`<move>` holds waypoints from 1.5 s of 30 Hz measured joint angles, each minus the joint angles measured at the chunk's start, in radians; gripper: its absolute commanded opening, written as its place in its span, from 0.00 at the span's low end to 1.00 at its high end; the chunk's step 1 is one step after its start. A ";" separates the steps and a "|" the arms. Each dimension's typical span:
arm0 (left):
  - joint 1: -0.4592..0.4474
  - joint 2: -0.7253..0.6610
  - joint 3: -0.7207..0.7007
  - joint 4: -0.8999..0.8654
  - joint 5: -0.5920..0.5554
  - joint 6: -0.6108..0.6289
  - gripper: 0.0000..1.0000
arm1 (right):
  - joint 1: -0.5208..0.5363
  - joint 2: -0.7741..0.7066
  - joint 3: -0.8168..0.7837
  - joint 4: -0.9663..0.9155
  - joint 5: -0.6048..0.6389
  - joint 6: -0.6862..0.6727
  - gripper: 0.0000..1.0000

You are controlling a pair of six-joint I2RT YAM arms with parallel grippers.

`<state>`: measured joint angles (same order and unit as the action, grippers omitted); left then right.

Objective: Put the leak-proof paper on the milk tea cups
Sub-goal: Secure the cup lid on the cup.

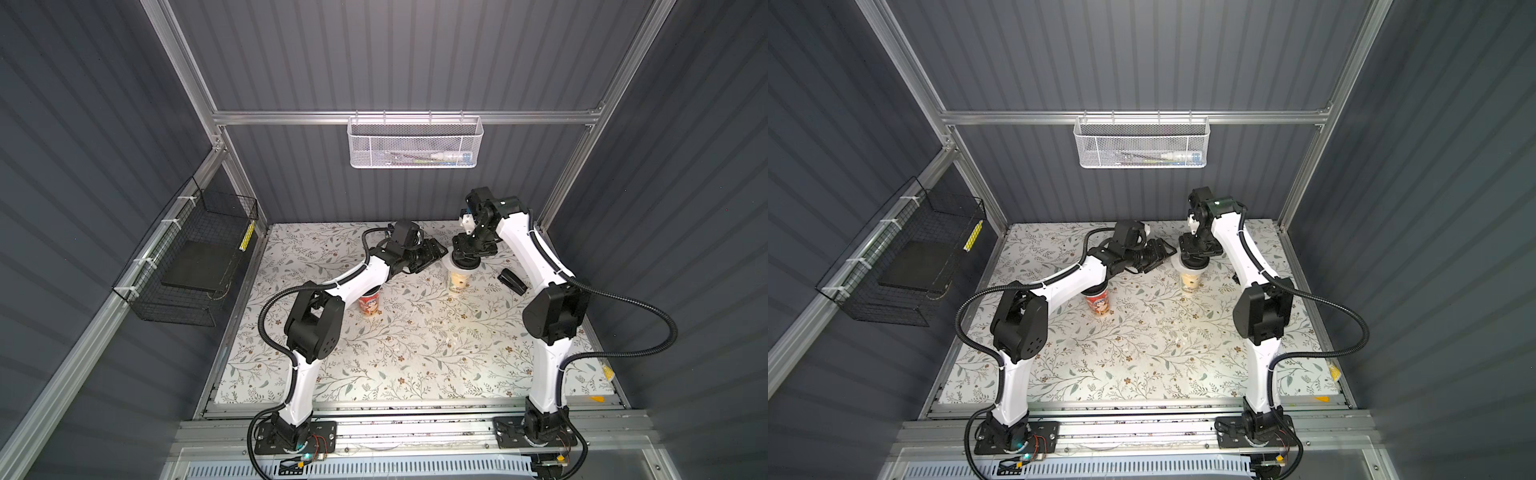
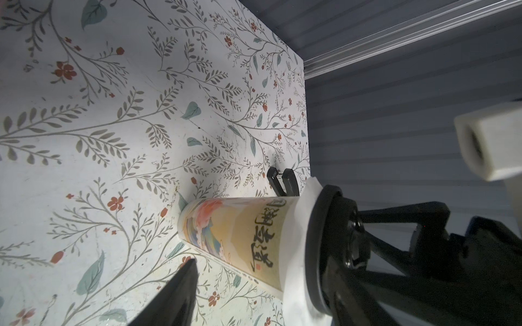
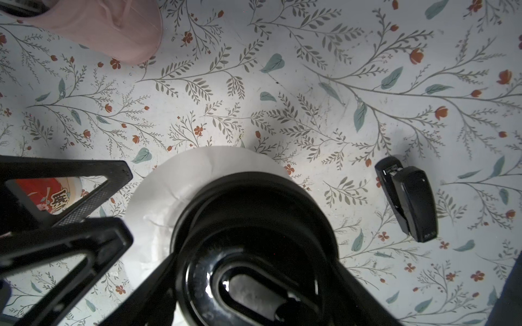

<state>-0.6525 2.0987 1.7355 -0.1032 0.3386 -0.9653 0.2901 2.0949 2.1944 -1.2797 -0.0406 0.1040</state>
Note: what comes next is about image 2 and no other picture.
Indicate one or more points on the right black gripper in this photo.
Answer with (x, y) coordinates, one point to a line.
(477, 283)

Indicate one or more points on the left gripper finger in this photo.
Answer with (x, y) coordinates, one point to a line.
(174, 305)

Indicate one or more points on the black cup lid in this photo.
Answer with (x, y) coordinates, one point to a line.
(313, 246)

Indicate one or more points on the beige patterned paper cup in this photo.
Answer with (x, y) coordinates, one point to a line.
(242, 234)

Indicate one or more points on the black stapler-like object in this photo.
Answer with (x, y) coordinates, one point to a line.
(284, 184)

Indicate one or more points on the floral table mat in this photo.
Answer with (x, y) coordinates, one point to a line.
(114, 116)

